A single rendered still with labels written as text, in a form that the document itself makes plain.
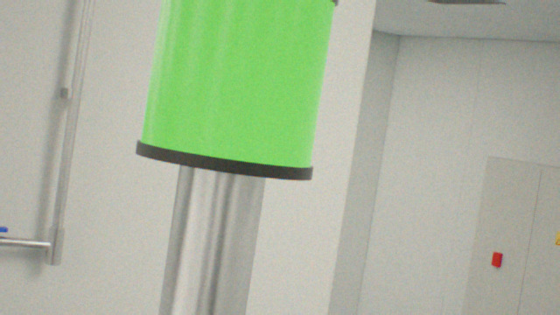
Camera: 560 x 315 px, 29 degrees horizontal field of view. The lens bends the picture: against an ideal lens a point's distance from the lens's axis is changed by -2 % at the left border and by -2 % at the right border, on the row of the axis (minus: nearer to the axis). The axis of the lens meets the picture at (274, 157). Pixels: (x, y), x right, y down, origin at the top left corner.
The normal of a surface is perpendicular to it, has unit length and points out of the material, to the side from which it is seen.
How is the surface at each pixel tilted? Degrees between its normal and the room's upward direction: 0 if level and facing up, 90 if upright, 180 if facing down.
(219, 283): 90
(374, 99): 90
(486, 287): 90
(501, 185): 90
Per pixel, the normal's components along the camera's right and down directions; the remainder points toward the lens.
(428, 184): -0.88, -0.11
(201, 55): -0.37, 0.00
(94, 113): 0.46, 0.11
